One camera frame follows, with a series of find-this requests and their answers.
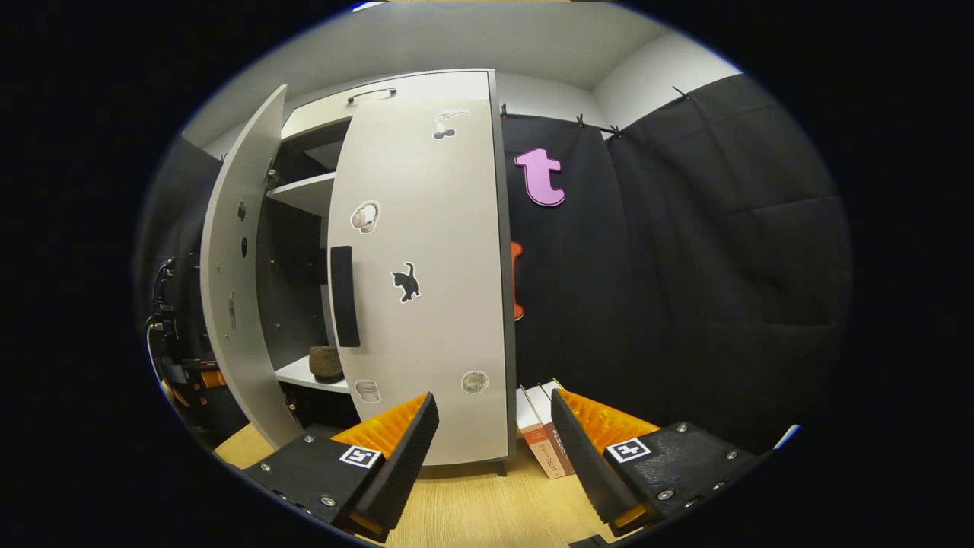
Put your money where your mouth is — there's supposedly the row of black cloth clips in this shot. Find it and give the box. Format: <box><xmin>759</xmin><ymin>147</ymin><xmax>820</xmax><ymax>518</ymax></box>
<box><xmin>500</xmin><ymin>86</ymin><xmax>690</xmax><ymax>139</ymax></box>

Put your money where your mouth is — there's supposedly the brown fuzzy shoe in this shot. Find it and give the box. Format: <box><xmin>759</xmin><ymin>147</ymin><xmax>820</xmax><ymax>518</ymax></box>
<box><xmin>308</xmin><ymin>346</ymin><xmax>345</xmax><ymax>382</ymax></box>

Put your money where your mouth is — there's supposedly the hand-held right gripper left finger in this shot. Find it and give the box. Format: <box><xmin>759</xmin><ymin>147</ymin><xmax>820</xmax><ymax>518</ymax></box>
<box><xmin>240</xmin><ymin>392</ymin><xmax>441</xmax><ymax>543</ymax></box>

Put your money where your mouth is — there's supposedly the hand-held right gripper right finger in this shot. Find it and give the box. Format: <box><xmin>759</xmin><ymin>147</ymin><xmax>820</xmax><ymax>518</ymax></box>
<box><xmin>551</xmin><ymin>388</ymin><xmax>762</xmax><ymax>537</ymax></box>

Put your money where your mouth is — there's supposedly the white cabinet door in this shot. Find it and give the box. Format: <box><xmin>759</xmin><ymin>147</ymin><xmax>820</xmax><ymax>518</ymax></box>
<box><xmin>199</xmin><ymin>84</ymin><xmax>305</xmax><ymax>450</ymax></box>
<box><xmin>327</xmin><ymin>95</ymin><xmax>512</xmax><ymax>467</ymax></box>

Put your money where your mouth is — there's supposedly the black backdrop cloth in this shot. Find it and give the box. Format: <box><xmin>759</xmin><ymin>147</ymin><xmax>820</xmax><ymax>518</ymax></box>
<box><xmin>133</xmin><ymin>72</ymin><xmax>855</xmax><ymax>459</ymax></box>

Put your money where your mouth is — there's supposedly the white shoe cabinet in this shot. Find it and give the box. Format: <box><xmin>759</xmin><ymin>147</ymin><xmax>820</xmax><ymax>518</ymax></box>
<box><xmin>255</xmin><ymin>68</ymin><xmax>520</xmax><ymax>477</ymax></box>

